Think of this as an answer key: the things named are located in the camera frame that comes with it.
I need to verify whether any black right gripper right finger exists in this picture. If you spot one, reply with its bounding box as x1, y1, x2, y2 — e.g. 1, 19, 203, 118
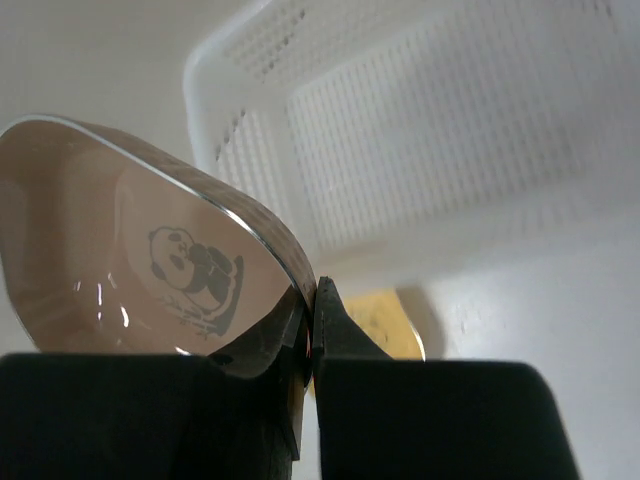
312, 277, 579, 479

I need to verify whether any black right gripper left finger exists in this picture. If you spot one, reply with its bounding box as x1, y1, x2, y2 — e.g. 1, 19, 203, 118
1, 307, 305, 479

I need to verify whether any white plastic bin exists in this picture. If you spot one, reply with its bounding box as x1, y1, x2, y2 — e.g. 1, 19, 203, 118
183, 1, 639, 269

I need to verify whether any brown panda plate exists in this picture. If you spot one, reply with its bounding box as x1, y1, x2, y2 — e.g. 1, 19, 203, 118
1, 115, 316, 377

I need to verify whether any yellow panda plate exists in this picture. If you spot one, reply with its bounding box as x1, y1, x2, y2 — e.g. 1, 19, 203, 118
344, 289, 426, 361

